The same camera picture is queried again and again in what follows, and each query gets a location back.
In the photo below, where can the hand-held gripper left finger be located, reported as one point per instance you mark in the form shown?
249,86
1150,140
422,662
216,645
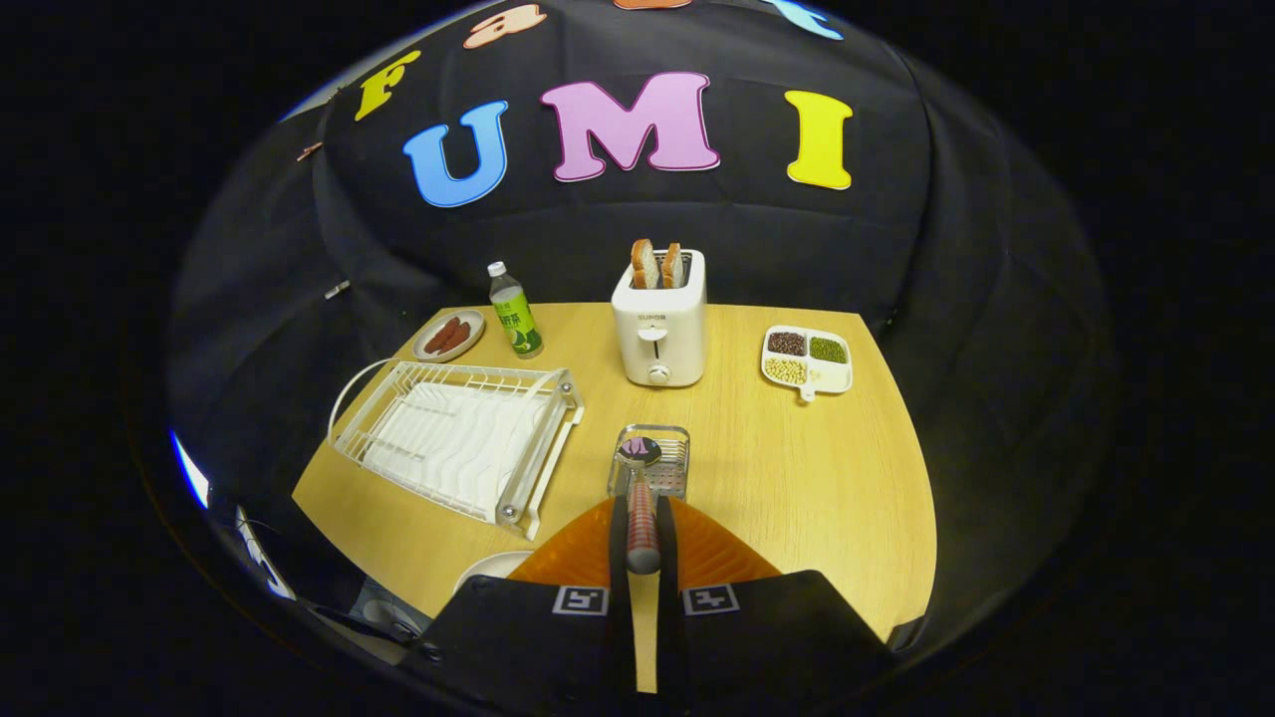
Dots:
618,637

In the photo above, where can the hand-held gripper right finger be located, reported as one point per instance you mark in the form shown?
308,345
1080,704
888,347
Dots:
669,637

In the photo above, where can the grey round plate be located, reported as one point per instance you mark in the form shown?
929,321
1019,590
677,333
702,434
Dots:
488,570

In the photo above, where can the small metal basket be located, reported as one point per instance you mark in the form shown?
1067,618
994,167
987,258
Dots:
672,468

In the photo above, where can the white divided dish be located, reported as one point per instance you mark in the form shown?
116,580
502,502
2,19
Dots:
832,376

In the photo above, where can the small beige plate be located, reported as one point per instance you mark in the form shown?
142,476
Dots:
477,321

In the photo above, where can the yellow soybean pile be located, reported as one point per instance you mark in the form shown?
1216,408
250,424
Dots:
786,370

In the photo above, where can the white toaster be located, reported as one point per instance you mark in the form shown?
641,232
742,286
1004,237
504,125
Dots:
657,344

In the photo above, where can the red bean pile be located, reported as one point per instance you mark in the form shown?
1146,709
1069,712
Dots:
787,344

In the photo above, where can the green tea bottle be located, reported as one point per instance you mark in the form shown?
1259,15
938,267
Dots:
518,329

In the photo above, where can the green bean pile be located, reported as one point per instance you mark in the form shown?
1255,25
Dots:
828,350

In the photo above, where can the red meat slice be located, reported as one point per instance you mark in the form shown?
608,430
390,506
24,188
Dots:
442,334
456,340

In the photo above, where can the toasted bread slice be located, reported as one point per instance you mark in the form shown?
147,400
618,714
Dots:
644,264
672,266

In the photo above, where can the small white cloth clip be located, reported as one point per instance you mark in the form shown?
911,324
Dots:
337,290

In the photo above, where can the small red cloth clip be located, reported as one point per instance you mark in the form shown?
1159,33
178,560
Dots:
310,151

